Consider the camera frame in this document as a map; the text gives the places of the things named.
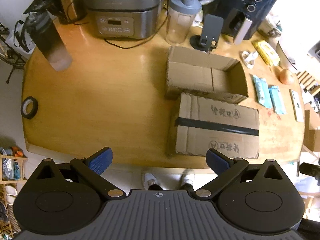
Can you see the blue snack packet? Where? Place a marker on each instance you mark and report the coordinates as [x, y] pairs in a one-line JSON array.
[[277, 100], [262, 92]]

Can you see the orange onion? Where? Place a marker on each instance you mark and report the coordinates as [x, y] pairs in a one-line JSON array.
[[285, 77]]

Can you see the smoky dark water bottle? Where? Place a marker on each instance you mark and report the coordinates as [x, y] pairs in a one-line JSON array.
[[52, 42]]

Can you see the wooden shoe rack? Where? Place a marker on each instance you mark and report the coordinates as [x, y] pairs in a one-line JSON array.
[[10, 180]]

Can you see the yellow wipes packet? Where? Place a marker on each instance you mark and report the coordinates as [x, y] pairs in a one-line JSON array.
[[266, 52]]

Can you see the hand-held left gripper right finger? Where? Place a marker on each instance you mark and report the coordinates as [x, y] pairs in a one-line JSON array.
[[216, 161]]

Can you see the clear shaker bottle grey lid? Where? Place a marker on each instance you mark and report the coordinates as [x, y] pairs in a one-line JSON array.
[[178, 25]]

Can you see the striped cloth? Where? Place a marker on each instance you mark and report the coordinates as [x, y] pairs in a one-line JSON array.
[[308, 82]]

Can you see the grey rice cooker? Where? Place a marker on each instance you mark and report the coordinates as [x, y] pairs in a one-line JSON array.
[[125, 7]]

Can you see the white paper bag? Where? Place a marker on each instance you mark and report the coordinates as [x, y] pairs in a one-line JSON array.
[[15, 42]]

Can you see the person's white shoe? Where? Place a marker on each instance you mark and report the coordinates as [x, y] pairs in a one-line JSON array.
[[187, 179], [150, 178]]

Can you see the black phone stand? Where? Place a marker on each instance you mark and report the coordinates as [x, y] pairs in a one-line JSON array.
[[212, 25]]

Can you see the small cardboard box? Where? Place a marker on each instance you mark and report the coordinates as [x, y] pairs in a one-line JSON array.
[[313, 140]]

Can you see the taped closed cardboard box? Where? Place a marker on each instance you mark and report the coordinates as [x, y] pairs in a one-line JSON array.
[[200, 137]]

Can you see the black tripod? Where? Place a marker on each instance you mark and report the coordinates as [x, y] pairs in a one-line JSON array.
[[15, 62]]

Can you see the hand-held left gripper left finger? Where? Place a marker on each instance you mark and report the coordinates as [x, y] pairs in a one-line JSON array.
[[101, 161]]

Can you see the black tape roll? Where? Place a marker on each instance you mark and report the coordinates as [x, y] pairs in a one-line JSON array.
[[30, 116]]

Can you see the wooden desktop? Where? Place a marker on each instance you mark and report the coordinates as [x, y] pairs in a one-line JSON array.
[[100, 92]]

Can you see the white flat remote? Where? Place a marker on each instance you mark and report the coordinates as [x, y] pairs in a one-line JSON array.
[[297, 106]]

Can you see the dark blue air fryer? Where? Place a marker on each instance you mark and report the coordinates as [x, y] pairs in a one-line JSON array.
[[240, 2]]

